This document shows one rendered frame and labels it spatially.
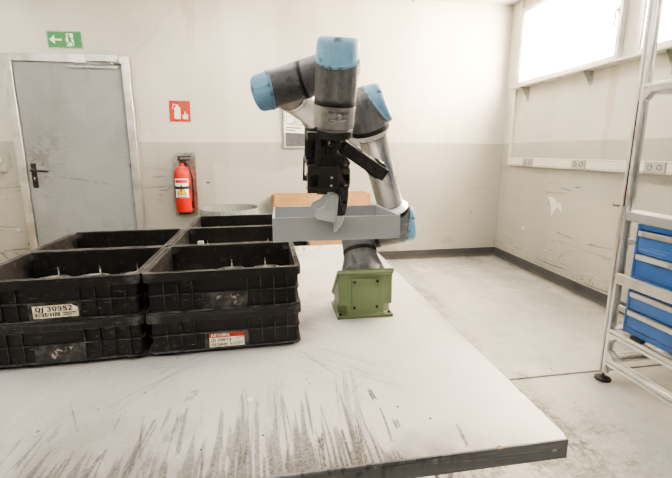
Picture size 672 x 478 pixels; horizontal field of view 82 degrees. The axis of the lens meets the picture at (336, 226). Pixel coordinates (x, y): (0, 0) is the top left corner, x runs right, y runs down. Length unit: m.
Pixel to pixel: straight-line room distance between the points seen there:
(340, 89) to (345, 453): 0.64
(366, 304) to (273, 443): 0.59
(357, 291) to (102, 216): 3.62
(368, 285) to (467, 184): 3.62
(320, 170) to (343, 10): 3.83
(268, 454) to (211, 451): 0.10
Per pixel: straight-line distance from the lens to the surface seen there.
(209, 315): 1.09
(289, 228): 0.81
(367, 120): 1.15
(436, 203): 4.63
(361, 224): 0.82
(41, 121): 4.71
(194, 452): 0.84
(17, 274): 1.43
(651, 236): 2.35
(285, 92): 0.81
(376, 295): 1.27
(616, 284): 2.50
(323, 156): 0.74
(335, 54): 0.69
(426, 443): 0.84
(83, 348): 1.20
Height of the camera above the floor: 1.23
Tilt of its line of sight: 11 degrees down
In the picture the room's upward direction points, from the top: straight up
